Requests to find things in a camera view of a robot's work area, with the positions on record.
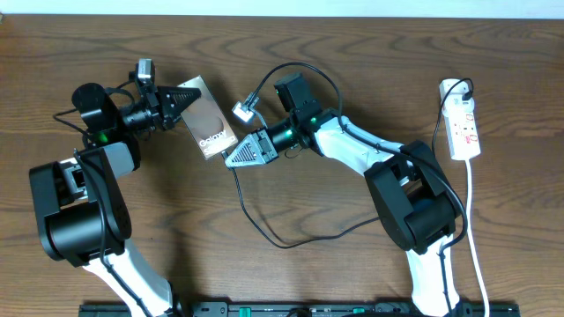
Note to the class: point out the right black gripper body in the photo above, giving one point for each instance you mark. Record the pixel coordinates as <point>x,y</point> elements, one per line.
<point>282,135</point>

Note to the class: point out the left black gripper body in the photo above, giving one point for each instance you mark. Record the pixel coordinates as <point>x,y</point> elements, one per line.
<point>149,116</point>

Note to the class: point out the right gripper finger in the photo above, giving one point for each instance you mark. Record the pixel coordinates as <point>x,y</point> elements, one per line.
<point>248,149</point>
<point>239,164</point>

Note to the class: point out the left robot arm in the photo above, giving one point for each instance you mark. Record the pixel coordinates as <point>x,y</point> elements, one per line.
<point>80,212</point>

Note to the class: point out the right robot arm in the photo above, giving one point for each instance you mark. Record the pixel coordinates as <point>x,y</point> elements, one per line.
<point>414,202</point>

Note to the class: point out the white power strip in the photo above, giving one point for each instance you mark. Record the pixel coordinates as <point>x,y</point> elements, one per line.
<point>457,108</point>

